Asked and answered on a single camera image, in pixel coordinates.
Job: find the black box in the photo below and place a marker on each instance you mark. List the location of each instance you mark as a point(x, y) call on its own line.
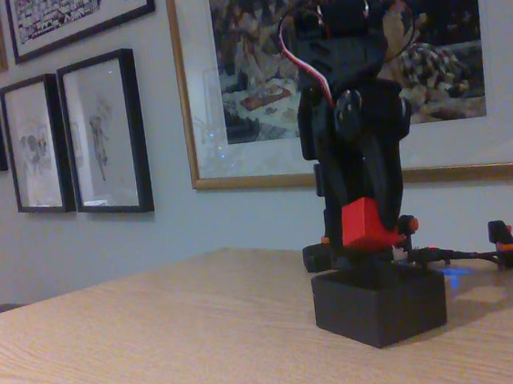
point(378, 305)

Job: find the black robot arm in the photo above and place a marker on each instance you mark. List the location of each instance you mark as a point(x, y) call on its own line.
point(337, 46)

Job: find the narrow black framed drawing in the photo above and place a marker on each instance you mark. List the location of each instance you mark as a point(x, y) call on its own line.
point(33, 146)

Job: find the red cube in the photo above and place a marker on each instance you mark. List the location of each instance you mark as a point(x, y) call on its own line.
point(363, 226)

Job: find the black framed city print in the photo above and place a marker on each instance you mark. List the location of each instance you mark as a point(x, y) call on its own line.
point(77, 13)

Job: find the tall black framed drawing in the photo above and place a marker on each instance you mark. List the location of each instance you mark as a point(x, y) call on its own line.
point(103, 134)

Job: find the large gold framed painting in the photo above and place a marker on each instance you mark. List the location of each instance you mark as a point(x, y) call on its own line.
point(234, 66)

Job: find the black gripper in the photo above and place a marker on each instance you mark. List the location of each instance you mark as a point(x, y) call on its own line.
point(372, 136)

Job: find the black orange table clamp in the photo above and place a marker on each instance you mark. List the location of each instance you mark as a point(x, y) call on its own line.
point(409, 225)
point(505, 241)

